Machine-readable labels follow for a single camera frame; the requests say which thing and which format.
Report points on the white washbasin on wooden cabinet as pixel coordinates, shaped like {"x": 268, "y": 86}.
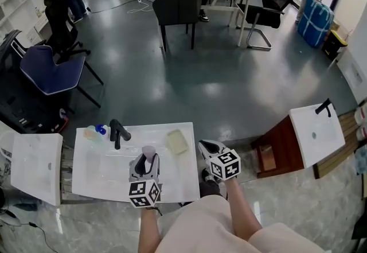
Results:
{"x": 321, "y": 143}

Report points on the black thick basin faucet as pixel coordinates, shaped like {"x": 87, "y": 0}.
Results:
{"x": 116, "y": 131}

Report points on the white flat panel box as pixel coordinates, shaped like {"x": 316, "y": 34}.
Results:
{"x": 351, "y": 74}

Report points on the black swivel office chair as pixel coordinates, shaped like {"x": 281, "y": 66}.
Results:
{"x": 61, "y": 25}

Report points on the small pink cup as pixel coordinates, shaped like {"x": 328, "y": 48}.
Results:
{"x": 148, "y": 152}

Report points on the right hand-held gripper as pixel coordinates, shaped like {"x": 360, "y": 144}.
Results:
{"x": 225, "y": 164}

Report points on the person's right black shoe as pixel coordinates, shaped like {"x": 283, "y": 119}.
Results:
{"x": 210, "y": 177}

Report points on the plastic-wrapped panel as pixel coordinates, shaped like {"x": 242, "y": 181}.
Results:
{"x": 362, "y": 160}

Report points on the person's black trousers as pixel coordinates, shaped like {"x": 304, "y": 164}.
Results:
{"x": 212, "y": 188}

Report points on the black cantilever chair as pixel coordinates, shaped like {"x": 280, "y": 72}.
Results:
{"x": 272, "y": 8}

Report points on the blue wrapped package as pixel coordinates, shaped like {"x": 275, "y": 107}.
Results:
{"x": 315, "y": 23}

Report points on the black cart with red base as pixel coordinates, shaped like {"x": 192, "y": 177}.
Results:
{"x": 20, "y": 102}

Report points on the person's right forearm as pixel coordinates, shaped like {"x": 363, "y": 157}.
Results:
{"x": 243, "y": 211}

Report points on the black and yellow box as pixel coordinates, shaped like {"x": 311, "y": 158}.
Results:
{"x": 334, "y": 45}

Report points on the black slim basin faucet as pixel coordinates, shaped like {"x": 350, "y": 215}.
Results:
{"x": 322, "y": 108}

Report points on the metal rack frame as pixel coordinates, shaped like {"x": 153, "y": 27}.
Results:
{"x": 67, "y": 177}

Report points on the round metal drain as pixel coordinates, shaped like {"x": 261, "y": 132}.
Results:
{"x": 314, "y": 135}
{"x": 49, "y": 165}

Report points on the person's left forearm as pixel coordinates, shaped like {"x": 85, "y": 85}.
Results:
{"x": 149, "y": 231}

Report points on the dark grey chair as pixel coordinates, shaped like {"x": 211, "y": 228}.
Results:
{"x": 177, "y": 11}

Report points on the clear water jug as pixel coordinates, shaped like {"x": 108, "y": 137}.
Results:
{"x": 362, "y": 114}
{"x": 362, "y": 132}

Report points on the blue chair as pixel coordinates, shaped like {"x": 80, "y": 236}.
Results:
{"x": 51, "y": 74}

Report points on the white washbasin on dark cabinet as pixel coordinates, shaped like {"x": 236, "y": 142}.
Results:
{"x": 94, "y": 177}

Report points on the cream tube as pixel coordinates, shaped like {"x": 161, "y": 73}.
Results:
{"x": 88, "y": 132}

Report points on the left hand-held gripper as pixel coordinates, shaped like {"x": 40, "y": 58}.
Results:
{"x": 144, "y": 193}

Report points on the pale sponge block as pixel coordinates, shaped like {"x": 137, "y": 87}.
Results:
{"x": 177, "y": 141}

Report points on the white flat washbasin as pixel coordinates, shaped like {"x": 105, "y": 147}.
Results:
{"x": 34, "y": 171}

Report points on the person's beige shirt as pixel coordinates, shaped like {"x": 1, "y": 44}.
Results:
{"x": 206, "y": 226}

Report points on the clear blue-capped pump bottle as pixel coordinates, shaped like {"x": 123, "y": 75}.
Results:
{"x": 101, "y": 132}

